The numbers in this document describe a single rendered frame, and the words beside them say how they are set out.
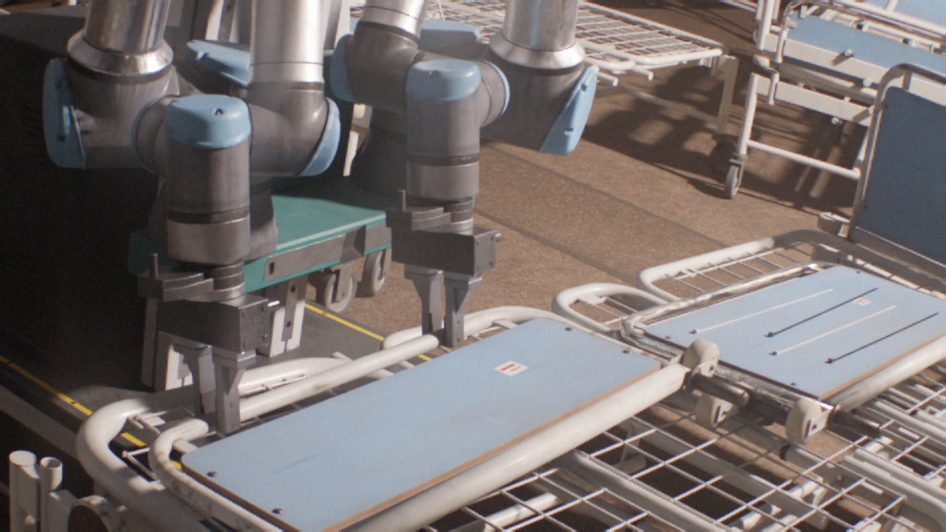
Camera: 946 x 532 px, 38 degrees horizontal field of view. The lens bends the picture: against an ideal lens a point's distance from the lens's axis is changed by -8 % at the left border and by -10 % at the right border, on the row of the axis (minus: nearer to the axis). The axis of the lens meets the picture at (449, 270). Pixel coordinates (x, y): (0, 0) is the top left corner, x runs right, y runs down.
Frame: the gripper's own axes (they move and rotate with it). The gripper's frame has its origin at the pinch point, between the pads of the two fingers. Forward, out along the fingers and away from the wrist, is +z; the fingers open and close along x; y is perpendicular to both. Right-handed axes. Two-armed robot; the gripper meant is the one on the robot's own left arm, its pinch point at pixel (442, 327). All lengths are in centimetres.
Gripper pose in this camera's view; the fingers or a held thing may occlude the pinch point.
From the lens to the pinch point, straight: 193.4
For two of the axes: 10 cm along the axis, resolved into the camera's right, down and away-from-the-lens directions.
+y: 5.9, -1.9, 7.8
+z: 0.0, 9.7, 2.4
